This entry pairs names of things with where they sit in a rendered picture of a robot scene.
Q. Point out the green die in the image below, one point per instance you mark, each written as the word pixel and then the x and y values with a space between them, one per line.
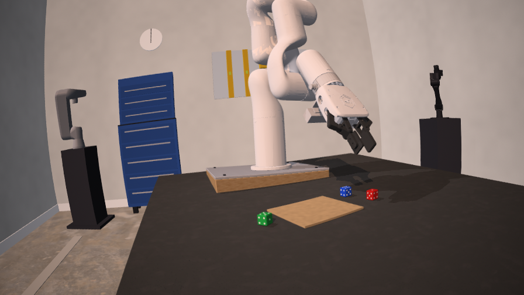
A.
pixel 265 218

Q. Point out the tan square mat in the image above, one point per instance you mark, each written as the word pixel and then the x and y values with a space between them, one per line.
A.
pixel 314 211

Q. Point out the blue die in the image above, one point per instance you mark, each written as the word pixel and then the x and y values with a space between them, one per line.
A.
pixel 345 191

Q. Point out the red die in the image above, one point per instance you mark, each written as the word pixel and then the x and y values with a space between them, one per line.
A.
pixel 372 194

